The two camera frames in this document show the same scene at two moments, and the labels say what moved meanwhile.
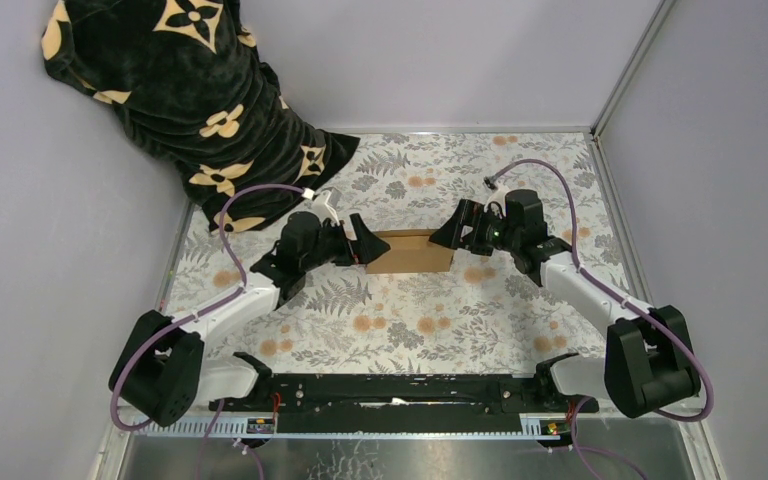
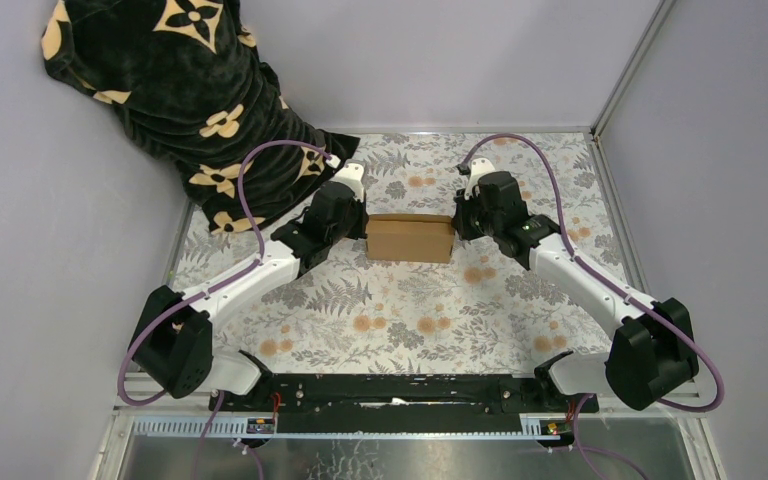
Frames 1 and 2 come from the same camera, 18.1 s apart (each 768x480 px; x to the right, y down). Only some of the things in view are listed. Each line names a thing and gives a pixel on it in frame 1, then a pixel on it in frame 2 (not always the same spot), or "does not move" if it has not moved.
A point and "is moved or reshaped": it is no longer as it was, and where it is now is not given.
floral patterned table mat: (483, 318) does not move
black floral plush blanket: (188, 84) does not move
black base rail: (407, 404) does not move
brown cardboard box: (411, 252) is moved or reshaped
